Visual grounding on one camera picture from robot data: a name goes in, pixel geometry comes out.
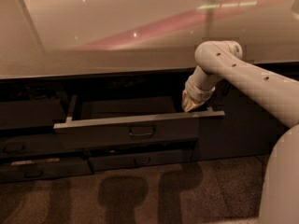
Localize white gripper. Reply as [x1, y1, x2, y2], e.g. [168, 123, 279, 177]
[181, 76, 216, 112]

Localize dark grey drawer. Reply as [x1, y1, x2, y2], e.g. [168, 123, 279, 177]
[54, 95, 224, 149]
[0, 99, 65, 130]
[0, 158, 92, 183]
[0, 133, 83, 159]
[88, 148, 192, 172]

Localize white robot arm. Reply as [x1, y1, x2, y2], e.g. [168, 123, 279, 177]
[182, 41, 299, 224]

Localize dark round item in drawer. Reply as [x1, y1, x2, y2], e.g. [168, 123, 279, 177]
[30, 86, 49, 99]

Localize dark grey cabinet door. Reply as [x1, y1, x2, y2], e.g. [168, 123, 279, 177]
[191, 63, 291, 161]

